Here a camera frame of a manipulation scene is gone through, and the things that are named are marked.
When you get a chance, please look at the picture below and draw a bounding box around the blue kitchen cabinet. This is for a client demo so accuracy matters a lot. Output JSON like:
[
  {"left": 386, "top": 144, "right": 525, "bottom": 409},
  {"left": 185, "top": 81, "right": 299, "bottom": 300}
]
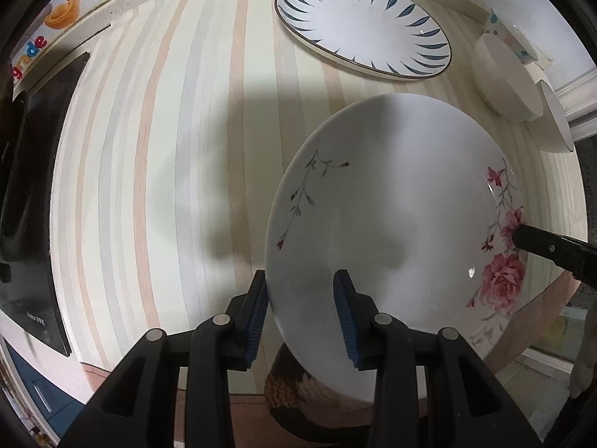
[{"left": 9, "top": 345, "right": 85, "bottom": 416}]

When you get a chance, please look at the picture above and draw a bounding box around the colourful letters wall sticker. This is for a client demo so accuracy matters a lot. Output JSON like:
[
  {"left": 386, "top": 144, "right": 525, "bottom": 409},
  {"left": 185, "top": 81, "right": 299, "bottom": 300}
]
[{"left": 12, "top": 32, "right": 50, "bottom": 82}]

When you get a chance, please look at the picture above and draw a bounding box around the white plate with pink flowers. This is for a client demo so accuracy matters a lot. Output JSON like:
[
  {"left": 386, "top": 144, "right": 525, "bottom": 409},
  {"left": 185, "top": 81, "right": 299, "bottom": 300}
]
[{"left": 264, "top": 93, "right": 530, "bottom": 404}]

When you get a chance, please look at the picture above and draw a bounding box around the cut orange wall sticker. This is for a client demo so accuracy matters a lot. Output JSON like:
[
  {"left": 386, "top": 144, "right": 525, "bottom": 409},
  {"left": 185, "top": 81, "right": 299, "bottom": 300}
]
[{"left": 44, "top": 2, "right": 80, "bottom": 30}]

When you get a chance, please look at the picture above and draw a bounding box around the white door frame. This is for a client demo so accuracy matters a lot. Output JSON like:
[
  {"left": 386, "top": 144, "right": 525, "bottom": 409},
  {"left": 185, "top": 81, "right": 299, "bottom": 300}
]
[{"left": 532, "top": 58, "right": 597, "bottom": 143}]

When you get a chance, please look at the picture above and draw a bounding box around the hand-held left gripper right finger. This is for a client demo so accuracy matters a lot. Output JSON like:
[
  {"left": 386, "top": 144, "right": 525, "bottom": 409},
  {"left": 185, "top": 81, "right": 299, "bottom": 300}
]
[{"left": 332, "top": 268, "right": 544, "bottom": 448}]

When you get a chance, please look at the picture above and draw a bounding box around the striped tablecloth with cat print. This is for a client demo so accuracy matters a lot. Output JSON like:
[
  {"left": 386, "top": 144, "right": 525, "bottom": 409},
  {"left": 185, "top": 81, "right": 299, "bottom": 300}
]
[{"left": 49, "top": 0, "right": 588, "bottom": 430}]

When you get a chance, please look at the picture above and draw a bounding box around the white bowl with dark rim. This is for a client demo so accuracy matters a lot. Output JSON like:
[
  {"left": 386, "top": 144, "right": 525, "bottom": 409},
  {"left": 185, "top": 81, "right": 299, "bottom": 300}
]
[{"left": 536, "top": 79, "right": 575, "bottom": 153}]

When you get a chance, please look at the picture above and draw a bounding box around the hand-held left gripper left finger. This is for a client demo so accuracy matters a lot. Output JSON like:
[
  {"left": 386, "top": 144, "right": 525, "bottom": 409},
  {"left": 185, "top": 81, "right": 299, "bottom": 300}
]
[{"left": 58, "top": 268, "right": 271, "bottom": 448}]

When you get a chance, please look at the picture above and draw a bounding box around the black induction cooktop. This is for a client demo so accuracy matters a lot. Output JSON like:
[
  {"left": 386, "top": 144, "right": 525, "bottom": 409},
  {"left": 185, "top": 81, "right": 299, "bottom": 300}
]
[{"left": 0, "top": 49, "right": 91, "bottom": 358}]

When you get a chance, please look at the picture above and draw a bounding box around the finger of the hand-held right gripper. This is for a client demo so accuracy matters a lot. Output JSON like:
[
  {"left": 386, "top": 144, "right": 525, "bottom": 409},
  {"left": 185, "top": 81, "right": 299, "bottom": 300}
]
[{"left": 512, "top": 223, "right": 597, "bottom": 286}]

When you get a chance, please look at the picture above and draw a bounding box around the white bowl with blue pattern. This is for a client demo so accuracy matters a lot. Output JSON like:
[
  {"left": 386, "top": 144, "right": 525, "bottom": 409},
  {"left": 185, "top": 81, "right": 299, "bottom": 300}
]
[{"left": 482, "top": 8, "right": 538, "bottom": 65}]

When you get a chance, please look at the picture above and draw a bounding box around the white plate with blue leaves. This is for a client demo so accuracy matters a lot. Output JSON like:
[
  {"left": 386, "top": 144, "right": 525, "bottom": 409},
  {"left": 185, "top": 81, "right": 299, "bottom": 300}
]
[{"left": 274, "top": 0, "right": 453, "bottom": 81}]

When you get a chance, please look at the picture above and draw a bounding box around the plain white bowl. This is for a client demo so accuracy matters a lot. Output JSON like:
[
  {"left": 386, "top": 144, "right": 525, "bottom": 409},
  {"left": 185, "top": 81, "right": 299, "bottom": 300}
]
[{"left": 472, "top": 34, "right": 546, "bottom": 123}]

